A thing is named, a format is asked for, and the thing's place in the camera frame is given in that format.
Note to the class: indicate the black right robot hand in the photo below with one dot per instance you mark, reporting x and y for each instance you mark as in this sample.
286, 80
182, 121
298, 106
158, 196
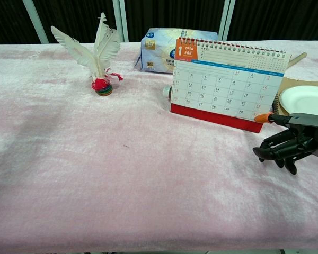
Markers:
286, 148

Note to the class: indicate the red desk calendar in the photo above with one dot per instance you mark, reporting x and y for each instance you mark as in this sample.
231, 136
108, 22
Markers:
222, 87

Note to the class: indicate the black spiral notebook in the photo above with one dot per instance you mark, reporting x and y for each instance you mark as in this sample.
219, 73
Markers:
275, 105

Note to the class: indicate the white paper plate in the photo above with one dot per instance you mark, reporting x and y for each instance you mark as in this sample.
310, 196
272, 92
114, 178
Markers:
304, 101

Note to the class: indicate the brown cardboard piece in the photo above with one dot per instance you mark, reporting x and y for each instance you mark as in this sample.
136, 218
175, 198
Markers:
307, 82

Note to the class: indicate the wooden stick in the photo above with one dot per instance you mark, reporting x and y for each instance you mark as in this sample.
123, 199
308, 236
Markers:
297, 58

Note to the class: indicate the small tape roll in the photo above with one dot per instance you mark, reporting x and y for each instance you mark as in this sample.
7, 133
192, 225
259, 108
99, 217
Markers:
166, 91

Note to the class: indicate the blue tissue pack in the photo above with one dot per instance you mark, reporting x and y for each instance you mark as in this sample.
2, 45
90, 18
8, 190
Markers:
159, 50

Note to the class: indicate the pink plush table cloth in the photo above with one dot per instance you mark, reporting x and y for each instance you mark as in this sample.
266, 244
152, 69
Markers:
108, 158

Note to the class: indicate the white feather shuttlecock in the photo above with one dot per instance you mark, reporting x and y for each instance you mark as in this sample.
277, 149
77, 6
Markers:
95, 61

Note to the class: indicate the white frame post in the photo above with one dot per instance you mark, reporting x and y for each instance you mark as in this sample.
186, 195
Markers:
226, 18
35, 21
122, 19

